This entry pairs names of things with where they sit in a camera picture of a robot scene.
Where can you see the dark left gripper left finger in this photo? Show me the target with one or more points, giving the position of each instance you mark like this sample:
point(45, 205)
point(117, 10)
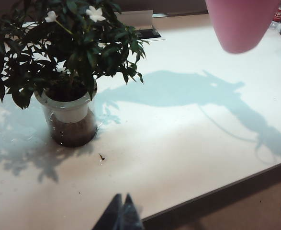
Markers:
point(111, 215)

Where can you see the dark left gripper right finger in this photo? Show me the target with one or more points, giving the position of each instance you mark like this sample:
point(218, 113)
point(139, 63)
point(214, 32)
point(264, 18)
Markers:
point(130, 215)

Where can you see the pink plastic watering can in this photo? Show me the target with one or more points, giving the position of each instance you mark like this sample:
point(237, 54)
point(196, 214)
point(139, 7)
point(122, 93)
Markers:
point(238, 24)

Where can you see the small brown plant debris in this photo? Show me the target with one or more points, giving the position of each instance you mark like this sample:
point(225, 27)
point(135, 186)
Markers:
point(102, 157)

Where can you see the clear glass plant pot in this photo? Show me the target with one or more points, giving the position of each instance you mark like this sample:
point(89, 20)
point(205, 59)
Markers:
point(73, 137)

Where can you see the white inner plant pot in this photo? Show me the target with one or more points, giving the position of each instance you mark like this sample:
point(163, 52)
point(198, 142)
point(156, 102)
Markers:
point(70, 113)

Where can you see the green leafy potted plant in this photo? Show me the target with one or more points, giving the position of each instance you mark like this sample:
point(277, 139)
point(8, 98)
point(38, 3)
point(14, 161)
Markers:
point(82, 48)

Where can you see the red label water bottle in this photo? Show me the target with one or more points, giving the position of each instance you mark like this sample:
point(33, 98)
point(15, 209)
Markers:
point(279, 15)

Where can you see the grey desk partition panel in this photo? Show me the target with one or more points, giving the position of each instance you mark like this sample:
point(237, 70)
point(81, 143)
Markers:
point(178, 6)

